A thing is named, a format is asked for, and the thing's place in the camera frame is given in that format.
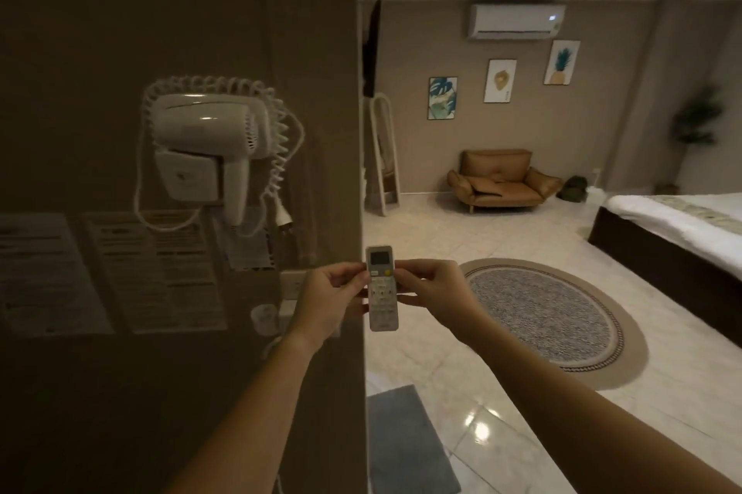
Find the person's right hand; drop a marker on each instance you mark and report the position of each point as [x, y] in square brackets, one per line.
[443, 296]

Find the white air conditioner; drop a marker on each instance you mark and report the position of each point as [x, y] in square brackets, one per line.
[516, 20]

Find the white wall hair dryer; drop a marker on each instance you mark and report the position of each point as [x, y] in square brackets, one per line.
[214, 134]

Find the person's right thumb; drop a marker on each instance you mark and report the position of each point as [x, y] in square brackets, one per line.
[408, 276]

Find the bed with white bedding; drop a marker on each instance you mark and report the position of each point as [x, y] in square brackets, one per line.
[678, 244]

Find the brown leather armchair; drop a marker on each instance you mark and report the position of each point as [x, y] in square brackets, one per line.
[501, 181]

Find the green potted plant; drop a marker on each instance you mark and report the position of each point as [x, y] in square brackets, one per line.
[695, 123]

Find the black wall television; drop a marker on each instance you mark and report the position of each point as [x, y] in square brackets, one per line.
[371, 50]

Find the white wall socket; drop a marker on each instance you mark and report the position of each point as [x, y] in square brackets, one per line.
[291, 285]

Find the person's right forearm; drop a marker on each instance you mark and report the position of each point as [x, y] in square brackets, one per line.
[585, 424]

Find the dark green bag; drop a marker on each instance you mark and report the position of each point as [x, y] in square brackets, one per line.
[574, 189]

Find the person's left hand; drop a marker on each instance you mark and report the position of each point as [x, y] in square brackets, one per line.
[316, 302]

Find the white remote control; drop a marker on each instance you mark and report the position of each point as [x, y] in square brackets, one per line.
[382, 296]

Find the person's left forearm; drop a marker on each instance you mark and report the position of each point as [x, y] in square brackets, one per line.
[255, 418]

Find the white hair dryer wall holder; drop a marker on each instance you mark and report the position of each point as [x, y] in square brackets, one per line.
[185, 178]

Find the small white bin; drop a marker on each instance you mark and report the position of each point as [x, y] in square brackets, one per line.
[595, 196]

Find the person's left thumb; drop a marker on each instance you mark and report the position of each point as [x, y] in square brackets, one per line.
[355, 279]

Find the small white notice sheet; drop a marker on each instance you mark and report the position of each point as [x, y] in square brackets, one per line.
[246, 244]

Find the grey floor mat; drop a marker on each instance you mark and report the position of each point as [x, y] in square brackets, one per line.
[406, 441]

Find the white standing mirror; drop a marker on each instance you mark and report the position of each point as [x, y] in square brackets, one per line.
[382, 157]

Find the gold leaf framed picture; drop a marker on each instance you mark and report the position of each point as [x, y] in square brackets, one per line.
[499, 80]

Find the blue leaf framed picture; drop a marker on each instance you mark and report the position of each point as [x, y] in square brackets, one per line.
[442, 98]

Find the round patterned rug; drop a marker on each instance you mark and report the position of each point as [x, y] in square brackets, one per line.
[550, 320]

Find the white plug adapter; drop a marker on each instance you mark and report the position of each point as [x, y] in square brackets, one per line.
[287, 311]

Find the pineapple framed picture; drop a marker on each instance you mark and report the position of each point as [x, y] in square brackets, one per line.
[561, 62]

